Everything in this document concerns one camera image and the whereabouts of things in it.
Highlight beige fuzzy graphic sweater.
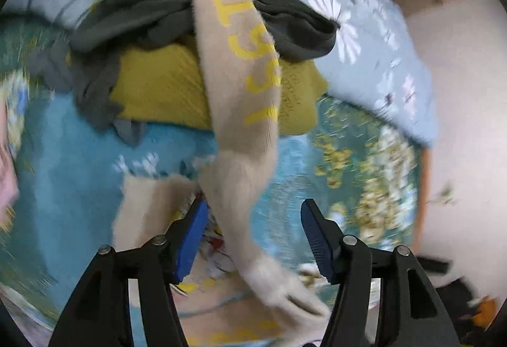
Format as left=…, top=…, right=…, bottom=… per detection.
left=112, top=0, right=330, bottom=346

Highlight teal floral blanket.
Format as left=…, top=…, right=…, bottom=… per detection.
left=1, top=16, right=421, bottom=344

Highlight pink folded garment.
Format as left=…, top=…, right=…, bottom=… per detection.
left=0, top=101, right=18, bottom=228

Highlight mustard yellow knit sweater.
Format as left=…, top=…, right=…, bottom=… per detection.
left=110, top=35, right=327, bottom=136

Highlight light blue floral pillow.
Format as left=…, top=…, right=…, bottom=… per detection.
left=3, top=0, right=437, bottom=145

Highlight dark grey garment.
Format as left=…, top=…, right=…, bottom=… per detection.
left=28, top=0, right=338, bottom=144

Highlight wooden bed frame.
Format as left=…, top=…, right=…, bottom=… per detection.
left=412, top=148, right=432, bottom=252

